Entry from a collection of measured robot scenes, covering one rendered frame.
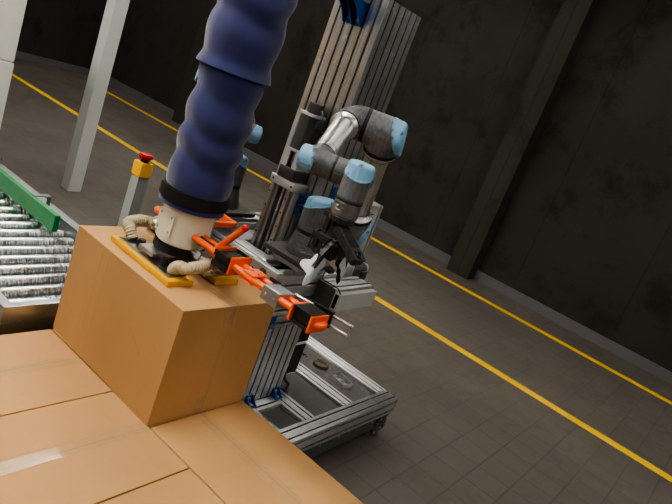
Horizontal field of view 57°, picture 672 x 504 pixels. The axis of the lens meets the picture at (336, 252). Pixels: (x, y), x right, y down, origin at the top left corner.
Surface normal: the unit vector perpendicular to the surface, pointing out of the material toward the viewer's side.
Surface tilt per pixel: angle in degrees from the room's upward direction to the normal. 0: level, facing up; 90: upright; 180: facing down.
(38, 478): 0
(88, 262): 90
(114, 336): 90
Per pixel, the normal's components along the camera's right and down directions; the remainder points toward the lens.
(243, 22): 0.15, 0.04
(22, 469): 0.35, -0.90
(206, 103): -0.17, -0.04
